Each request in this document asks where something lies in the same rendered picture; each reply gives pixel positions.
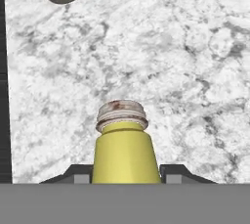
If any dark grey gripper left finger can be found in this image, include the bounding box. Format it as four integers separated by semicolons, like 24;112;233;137
39;163;95;185

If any dark cabinet front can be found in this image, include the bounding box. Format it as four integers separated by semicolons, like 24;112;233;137
0;0;14;185

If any yellow condiment bottle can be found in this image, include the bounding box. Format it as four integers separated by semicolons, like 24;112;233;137
91;99;163;185

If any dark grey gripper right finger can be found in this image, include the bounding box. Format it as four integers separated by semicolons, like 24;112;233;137
159;163;217;185

